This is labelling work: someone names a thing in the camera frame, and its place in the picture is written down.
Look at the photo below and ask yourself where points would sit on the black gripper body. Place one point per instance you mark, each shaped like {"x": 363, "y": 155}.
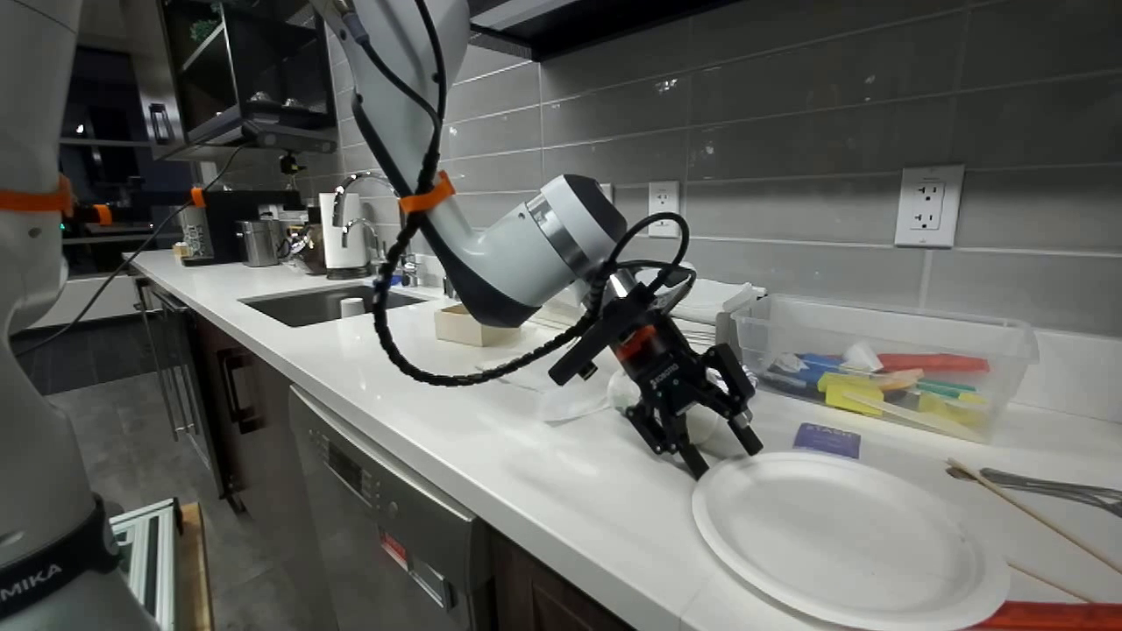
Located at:
{"x": 670, "y": 351}

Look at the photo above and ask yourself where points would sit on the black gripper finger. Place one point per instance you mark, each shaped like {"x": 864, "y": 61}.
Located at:
{"x": 675, "y": 448}
{"x": 737, "y": 422}

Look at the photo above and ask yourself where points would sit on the white paper plate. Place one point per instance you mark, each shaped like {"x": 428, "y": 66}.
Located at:
{"x": 847, "y": 545}

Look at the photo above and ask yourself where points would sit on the clear plastic tote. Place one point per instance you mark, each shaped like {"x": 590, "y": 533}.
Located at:
{"x": 889, "y": 339}

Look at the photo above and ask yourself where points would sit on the red flat item in tote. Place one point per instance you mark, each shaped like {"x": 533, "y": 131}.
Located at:
{"x": 933, "y": 362}

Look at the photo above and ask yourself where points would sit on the blue sponge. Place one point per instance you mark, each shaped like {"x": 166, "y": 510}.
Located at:
{"x": 809, "y": 373}

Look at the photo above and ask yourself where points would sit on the clear plastic sheet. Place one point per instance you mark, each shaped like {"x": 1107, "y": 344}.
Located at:
{"x": 574, "y": 399}

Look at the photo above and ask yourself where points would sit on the yellow sponge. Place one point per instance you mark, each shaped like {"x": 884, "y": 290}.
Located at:
{"x": 854, "y": 395}

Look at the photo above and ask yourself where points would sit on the small wooden box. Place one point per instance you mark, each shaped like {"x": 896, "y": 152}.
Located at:
{"x": 469, "y": 330}

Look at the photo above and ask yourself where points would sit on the green sponge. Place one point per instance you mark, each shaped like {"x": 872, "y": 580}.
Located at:
{"x": 950, "y": 389}

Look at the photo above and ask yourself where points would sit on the wooden skewer stick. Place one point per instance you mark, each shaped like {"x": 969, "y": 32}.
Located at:
{"x": 1028, "y": 514}

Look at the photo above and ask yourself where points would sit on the stainless dishwasher front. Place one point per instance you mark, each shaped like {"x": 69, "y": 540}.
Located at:
{"x": 372, "y": 528}

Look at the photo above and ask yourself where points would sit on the metal utensil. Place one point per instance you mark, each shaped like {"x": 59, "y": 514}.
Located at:
{"x": 1055, "y": 487}

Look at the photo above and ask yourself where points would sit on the chrome faucet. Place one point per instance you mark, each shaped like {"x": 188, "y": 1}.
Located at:
{"x": 350, "y": 223}

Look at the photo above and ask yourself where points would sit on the steel kitchen sink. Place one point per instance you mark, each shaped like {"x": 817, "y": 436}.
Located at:
{"x": 317, "y": 307}

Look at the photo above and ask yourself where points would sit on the steel cooking pot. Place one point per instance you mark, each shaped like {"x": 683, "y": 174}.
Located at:
{"x": 265, "y": 241}

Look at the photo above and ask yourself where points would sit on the white wall outlet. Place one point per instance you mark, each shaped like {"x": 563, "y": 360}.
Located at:
{"x": 930, "y": 203}
{"x": 666, "y": 202}

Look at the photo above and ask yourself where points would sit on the dark wall shelf cabinet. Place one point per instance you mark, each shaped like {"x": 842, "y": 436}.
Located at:
{"x": 249, "y": 71}

